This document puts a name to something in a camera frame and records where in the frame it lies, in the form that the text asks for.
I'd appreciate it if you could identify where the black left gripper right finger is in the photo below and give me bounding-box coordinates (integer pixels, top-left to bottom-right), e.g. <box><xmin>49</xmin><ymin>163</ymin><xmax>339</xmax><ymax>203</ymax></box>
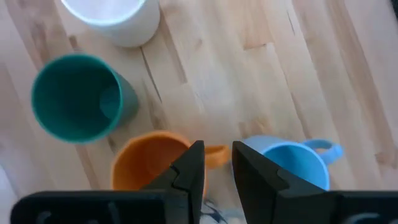
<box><xmin>231</xmin><ymin>140</ymin><xmax>340</xmax><ymax>224</ymax></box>

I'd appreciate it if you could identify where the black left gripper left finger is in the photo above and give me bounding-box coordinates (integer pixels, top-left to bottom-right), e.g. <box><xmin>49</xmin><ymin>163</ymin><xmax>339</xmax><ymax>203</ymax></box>
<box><xmin>141</xmin><ymin>139</ymin><xmax>206</xmax><ymax>224</ymax></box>

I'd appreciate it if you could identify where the light blue ribbed mug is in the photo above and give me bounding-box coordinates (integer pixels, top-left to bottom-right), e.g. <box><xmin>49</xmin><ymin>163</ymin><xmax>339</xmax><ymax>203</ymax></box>
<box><xmin>239</xmin><ymin>134</ymin><xmax>345</xmax><ymax>191</ymax></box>

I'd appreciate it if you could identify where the orange faceted mug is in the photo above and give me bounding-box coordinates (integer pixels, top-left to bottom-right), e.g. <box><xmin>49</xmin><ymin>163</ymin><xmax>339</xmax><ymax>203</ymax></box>
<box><xmin>110</xmin><ymin>129</ymin><xmax>231</xmax><ymax>191</ymax></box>

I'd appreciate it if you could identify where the green handleless cup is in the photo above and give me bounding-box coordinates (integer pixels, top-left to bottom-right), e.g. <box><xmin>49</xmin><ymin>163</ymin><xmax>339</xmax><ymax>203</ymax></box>
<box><xmin>30</xmin><ymin>53</ymin><xmax>140</xmax><ymax>144</ymax></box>

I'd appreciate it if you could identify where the white ribbed mug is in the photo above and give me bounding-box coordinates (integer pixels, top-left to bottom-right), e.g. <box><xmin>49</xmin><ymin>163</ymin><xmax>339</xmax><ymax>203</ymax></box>
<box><xmin>60</xmin><ymin>0</ymin><xmax>161</xmax><ymax>48</ymax></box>

